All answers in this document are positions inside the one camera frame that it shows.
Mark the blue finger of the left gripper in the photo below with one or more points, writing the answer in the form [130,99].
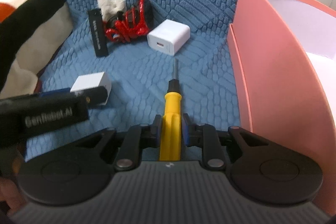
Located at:
[54,92]

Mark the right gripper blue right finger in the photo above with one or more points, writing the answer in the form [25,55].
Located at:
[187,130]

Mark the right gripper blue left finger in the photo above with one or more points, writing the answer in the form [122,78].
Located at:
[155,131]

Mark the yellow handle screwdriver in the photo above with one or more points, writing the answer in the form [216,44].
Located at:
[171,133]

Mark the white plug charger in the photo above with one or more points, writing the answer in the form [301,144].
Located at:
[96,86]

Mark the black rectangular stick device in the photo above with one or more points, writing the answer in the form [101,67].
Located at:
[97,32]

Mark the white USB charger cube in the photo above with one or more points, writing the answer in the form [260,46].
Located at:
[168,37]

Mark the person's left hand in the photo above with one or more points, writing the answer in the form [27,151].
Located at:
[11,195]

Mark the striped fleece blanket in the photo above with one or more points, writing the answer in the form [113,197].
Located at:
[32,31]

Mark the blue textured chair cover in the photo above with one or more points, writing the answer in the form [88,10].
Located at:
[190,35]

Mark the pink cardboard box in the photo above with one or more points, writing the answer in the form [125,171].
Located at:
[283,57]

